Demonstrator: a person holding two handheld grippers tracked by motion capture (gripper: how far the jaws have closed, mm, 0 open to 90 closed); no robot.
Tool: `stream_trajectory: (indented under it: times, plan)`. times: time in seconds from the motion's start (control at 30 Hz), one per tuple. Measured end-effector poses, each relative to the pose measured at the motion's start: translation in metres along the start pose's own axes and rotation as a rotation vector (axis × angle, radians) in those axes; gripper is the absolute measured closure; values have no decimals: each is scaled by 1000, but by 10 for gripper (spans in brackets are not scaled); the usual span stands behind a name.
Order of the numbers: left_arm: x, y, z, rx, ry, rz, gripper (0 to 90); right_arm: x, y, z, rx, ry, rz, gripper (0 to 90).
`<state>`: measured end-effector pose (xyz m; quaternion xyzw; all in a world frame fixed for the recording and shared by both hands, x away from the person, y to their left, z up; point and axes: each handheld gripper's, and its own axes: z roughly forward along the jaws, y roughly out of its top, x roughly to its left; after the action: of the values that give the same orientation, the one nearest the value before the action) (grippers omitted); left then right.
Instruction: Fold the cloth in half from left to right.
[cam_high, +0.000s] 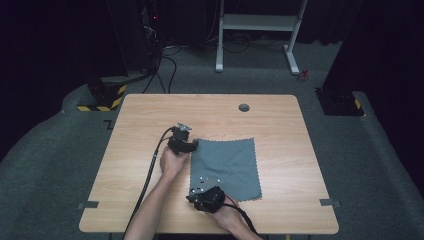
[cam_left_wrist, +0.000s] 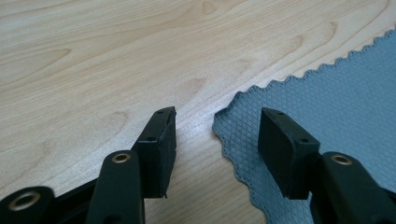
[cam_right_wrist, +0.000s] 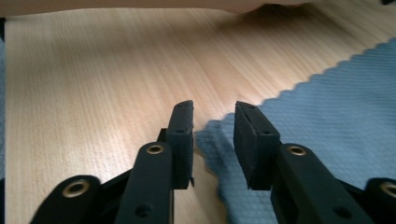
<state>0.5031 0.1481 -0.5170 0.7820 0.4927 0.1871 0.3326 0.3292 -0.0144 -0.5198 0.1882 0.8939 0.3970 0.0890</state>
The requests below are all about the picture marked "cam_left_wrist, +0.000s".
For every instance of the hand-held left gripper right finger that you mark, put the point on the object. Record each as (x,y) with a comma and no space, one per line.
(285,152)

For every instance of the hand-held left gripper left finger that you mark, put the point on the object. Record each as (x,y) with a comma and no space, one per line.
(158,155)

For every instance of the grey-blue cleaning cloth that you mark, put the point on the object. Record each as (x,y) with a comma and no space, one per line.
(342,102)

